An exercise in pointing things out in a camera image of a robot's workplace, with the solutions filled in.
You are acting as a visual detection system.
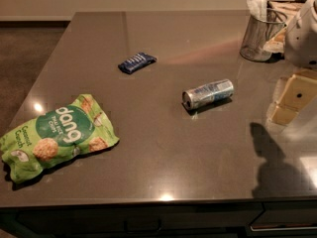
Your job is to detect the metal mesh cup holder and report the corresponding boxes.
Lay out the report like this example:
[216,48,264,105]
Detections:
[240,8,284,62]

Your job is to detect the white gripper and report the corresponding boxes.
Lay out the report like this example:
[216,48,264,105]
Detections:
[269,0,317,126]

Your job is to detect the blue snack bar wrapper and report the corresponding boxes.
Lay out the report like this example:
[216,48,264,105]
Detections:
[118,53,157,74]

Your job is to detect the silver blue redbull can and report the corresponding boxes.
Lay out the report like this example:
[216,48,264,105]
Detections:
[182,79,235,111]

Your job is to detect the snack box behind holder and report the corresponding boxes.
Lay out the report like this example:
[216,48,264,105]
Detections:
[264,0,307,54]

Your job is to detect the cabinet drawer with handle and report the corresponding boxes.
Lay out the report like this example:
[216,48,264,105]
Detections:
[248,201,317,238]

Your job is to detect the white napkins in holder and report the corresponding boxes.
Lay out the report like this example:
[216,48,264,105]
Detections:
[247,0,267,21]

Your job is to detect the green rice chip bag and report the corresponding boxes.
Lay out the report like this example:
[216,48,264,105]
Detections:
[1,94,119,183]

